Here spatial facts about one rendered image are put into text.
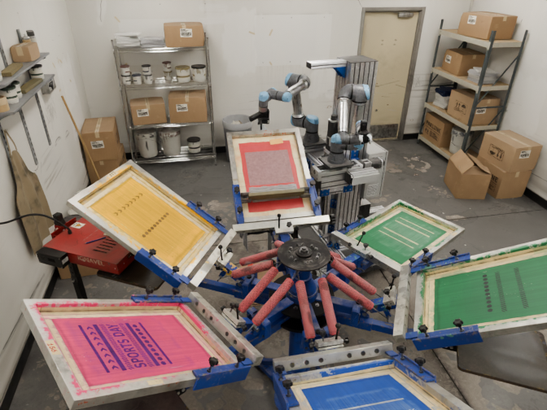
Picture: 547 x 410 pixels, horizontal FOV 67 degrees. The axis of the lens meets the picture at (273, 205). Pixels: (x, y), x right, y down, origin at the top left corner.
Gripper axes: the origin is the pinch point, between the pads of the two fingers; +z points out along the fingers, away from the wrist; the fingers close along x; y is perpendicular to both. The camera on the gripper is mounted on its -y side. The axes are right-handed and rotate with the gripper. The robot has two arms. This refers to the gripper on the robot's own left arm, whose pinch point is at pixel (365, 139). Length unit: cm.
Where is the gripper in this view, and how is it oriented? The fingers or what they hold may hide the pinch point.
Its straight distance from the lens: 291.6
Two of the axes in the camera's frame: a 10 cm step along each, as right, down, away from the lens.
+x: -9.9, 0.8, 1.2
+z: -0.6, 5.1, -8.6
